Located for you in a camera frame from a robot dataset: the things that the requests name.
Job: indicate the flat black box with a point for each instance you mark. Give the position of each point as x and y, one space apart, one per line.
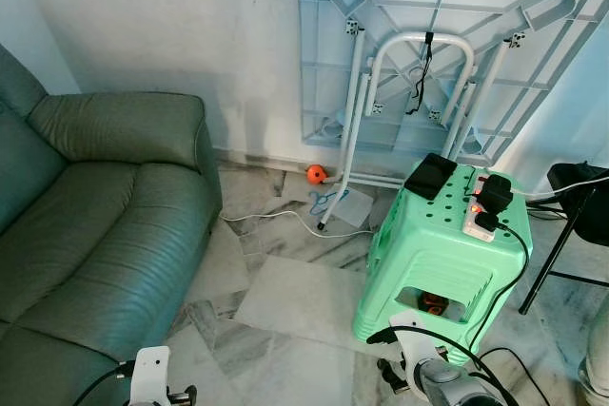
431 177

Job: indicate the grey-green leather sofa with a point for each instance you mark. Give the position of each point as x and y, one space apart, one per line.
105 235

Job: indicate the person in grey trousers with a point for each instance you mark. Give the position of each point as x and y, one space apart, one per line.
598 358

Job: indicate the red and black device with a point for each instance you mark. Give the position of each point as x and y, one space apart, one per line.
436 306

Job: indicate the white folding plastic table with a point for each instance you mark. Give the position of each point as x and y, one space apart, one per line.
495 7

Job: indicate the orange ball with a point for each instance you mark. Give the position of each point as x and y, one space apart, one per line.
315 174

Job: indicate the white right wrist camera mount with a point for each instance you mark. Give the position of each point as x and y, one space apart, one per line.
409 322

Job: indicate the black power adapter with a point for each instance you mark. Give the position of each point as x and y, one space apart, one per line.
495 199

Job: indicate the mint green plastic stool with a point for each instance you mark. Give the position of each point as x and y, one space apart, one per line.
428 254

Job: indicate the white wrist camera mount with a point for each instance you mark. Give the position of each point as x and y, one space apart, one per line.
409 322
150 373

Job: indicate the white power strip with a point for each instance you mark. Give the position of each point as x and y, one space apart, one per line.
472 223

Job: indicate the white paper sheet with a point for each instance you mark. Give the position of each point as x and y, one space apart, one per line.
357 208

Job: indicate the black bag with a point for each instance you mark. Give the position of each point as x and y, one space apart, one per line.
595 211

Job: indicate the blue scissors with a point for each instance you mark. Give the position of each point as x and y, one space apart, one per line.
324 201

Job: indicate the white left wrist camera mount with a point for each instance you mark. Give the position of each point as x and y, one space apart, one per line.
150 373

